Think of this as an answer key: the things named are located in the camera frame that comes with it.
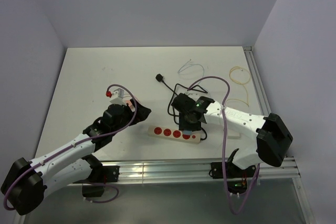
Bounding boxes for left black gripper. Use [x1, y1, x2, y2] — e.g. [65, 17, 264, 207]
[111, 98, 151, 135]

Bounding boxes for blue charger plug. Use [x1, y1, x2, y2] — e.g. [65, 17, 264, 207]
[183, 130, 192, 135]

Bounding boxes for light blue charger cable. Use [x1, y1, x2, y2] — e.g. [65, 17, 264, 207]
[177, 58, 211, 99]

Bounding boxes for yellow charger cable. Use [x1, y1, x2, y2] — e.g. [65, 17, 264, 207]
[225, 66, 251, 108]

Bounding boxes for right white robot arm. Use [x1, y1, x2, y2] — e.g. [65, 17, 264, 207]
[172, 93, 293, 177]

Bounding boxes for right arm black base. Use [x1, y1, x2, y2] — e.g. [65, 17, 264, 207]
[208, 148, 257, 195]

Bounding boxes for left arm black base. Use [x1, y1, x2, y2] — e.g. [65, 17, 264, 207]
[75, 154, 120, 204]

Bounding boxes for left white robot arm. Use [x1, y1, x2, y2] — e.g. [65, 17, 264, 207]
[1, 99, 151, 216]

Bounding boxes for pink charger plug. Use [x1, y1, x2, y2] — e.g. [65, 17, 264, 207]
[125, 100, 135, 111]

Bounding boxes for beige power strip red sockets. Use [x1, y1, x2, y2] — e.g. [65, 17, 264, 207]
[147, 125, 201, 144]

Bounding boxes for white charger adapter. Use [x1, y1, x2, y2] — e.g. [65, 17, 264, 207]
[228, 133, 240, 139]

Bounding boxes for black power strip cord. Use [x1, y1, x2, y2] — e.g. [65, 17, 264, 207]
[155, 73, 209, 141]

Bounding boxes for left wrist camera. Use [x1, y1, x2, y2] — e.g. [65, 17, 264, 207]
[106, 88, 126, 105]

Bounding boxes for aluminium mounting rail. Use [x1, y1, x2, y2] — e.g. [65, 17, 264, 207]
[95, 158, 300, 184]

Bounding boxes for right side aluminium rail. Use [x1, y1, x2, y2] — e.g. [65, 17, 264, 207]
[243, 46, 271, 115]

